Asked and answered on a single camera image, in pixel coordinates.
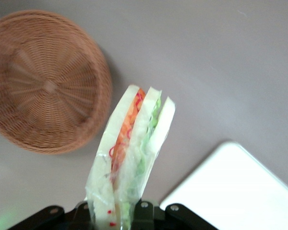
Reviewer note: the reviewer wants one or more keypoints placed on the brown round wicker basket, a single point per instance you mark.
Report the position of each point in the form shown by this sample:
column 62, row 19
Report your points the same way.
column 45, row 83

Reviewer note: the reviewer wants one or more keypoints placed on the beige rectangular tray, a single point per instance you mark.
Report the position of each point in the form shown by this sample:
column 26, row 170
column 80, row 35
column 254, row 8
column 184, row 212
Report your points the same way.
column 232, row 191

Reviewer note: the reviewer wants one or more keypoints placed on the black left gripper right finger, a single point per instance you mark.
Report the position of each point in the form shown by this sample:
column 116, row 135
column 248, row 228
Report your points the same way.
column 168, row 218

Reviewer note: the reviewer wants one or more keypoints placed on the triangle sandwich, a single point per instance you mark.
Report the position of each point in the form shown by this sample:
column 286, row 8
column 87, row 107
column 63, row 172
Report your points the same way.
column 132, row 153

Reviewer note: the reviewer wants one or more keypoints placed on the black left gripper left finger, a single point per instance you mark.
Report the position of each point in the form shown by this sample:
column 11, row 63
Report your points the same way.
column 62, row 219

